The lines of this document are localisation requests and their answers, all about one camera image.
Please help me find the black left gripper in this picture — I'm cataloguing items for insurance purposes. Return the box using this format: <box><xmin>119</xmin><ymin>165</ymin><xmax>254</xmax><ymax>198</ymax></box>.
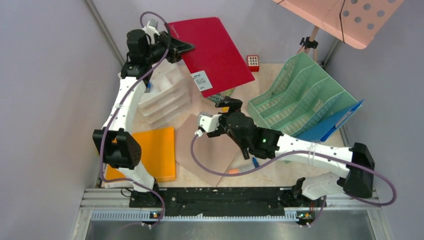
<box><xmin>145</xmin><ymin>30</ymin><xmax>196</xmax><ymax>65</ymax></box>

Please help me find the red plastic folder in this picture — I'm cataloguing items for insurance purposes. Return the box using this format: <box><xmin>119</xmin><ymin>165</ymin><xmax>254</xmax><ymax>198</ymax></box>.
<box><xmin>168</xmin><ymin>17</ymin><xmax>255</xmax><ymax>98</ymax></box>

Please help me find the orange folder binder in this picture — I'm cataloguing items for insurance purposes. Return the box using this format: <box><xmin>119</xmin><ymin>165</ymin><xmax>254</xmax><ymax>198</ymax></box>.
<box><xmin>104</xmin><ymin>126</ymin><xmax>178</xmax><ymax>184</ymax></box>

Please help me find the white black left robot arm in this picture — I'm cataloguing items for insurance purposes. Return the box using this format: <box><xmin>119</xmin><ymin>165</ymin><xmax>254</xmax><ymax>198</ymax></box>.
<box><xmin>92</xmin><ymin>29</ymin><xmax>195</xmax><ymax>207</ymax></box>

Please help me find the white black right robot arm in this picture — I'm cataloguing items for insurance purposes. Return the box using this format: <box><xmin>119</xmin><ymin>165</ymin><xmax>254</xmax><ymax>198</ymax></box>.
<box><xmin>197</xmin><ymin>97</ymin><xmax>375</xmax><ymax>206</ymax></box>

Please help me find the green Treehouse paperback book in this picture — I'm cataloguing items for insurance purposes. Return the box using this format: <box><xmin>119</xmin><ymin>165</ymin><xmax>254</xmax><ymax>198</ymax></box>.
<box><xmin>207</xmin><ymin>88</ymin><xmax>235</xmax><ymax>103</ymax></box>

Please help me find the red grid pen holder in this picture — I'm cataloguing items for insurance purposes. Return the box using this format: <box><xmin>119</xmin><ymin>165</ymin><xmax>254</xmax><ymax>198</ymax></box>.
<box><xmin>246</xmin><ymin>55</ymin><xmax>260</xmax><ymax>72</ymax></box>

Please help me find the white plastic drawer organizer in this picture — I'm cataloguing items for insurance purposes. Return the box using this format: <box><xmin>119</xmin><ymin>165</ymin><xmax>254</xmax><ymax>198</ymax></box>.
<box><xmin>117</xmin><ymin>61</ymin><xmax>192</xmax><ymax>130</ymax></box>

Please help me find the blue marker cap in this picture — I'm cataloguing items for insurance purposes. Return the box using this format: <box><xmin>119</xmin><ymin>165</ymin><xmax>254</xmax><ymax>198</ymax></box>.
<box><xmin>252</xmin><ymin>157</ymin><xmax>260</xmax><ymax>168</ymax></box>

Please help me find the orange cap clear marker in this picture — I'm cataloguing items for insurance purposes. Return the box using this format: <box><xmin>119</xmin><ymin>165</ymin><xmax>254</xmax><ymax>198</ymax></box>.
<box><xmin>228</xmin><ymin>165</ymin><xmax>255</xmax><ymax>175</ymax></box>

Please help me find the green plastic file rack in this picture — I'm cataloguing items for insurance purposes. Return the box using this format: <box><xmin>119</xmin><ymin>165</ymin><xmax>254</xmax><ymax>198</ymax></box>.
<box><xmin>247</xmin><ymin>53</ymin><xmax>359</xmax><ymax>138</ymax></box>

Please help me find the blue file folder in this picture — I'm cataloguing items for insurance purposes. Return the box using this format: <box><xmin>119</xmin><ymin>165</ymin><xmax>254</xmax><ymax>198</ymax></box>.
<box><xmin>296</xmin><ymin>99</ymin><xmax>364</xmax><ymax>143</ymax></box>

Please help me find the pink music stand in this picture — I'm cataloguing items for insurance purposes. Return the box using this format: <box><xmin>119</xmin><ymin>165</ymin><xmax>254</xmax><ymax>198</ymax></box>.
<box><xmin>275</xmin><ymin>0</ymin><xmax>404</xmax><ymax>61</ymax></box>

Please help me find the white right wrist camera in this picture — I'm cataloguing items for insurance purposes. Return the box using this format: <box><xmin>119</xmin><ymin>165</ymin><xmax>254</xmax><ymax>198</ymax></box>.
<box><xmin>197</xmin><ymin>112</ymin><xmax>221</xmax><ymax>133</ymax></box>

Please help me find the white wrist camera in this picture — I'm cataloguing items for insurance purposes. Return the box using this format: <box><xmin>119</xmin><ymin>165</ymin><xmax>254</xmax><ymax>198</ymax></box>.
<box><xmin>142</xmin><ymin>19</ymin><xmax>160</xmax><ymax>44</ymax></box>
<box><xmin>197</xmin><ymin>112</ymin><xmax>221</xmax><ymax>133</ymax></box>

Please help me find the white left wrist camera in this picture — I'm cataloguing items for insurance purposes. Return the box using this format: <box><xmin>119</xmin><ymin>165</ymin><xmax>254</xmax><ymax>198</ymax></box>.
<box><xmin>142</xmin><ymin>19</ymin><xmax>160</xmax><ymax>44</ymax></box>

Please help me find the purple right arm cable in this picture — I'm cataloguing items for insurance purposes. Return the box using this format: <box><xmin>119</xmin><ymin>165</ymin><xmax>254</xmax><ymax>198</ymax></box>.
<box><xmin>190</xmin><ymin>132</ymin><xmax>398</xmax><ymax>208</ymax></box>

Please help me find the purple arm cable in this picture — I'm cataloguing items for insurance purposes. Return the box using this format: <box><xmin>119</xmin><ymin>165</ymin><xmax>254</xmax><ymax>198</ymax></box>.
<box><xmin>99</xmin><ymin>11</ymin><xmax>173</xmax><ymax>229</ymax></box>
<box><xmin>190</xmin><ymin>132</ymin><xmax>398</xmax><ymax>208</ymax></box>

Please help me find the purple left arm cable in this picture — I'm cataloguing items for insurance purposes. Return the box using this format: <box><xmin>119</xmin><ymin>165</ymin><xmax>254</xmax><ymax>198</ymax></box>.
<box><xmin>99</xmin><ymin>11</ymin><xmax>173</xmax><ymax>229</ymax></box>

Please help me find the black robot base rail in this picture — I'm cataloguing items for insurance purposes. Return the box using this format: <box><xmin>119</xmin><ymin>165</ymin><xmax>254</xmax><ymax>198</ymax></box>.
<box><xmin>128</xmin><ymin>187</ymin><xmax>327</xmax><ymax>210</ymax></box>

